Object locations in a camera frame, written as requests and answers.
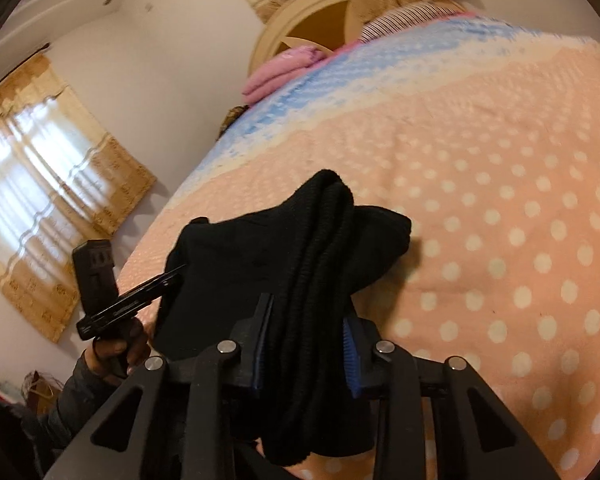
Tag striped pillow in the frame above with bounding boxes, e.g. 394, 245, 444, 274
357, 1, 468, 43

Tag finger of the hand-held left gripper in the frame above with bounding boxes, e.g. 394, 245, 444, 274
140, 263, 188, 306

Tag person's dark jacket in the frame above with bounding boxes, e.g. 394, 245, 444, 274
0, 395, 56, 480

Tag blurry wire frame object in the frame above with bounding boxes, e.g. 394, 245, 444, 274
22, 369, 66, 406

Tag person's left forearm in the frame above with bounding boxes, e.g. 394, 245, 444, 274
10, 350, 126, 461

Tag pink folded blanket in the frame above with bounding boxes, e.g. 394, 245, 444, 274
242, 45, 331, 106

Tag person's left hand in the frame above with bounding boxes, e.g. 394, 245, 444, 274
91, 317, 156, 378

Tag polka dot bed blanket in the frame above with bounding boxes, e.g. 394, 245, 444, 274
115, 10, 600, 480

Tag cream wooden headboard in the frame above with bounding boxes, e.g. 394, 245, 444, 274
247, 0, 368, 78

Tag black pants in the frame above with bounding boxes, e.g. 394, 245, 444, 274
155, 169, 413, 467

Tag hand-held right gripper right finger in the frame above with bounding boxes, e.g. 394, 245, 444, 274
342, 316, 563, 480

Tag brown textured object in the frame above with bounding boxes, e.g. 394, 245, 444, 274
215, 105, 248, 141

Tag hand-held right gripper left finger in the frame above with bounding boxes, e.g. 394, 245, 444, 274
45, 292, 276, 480

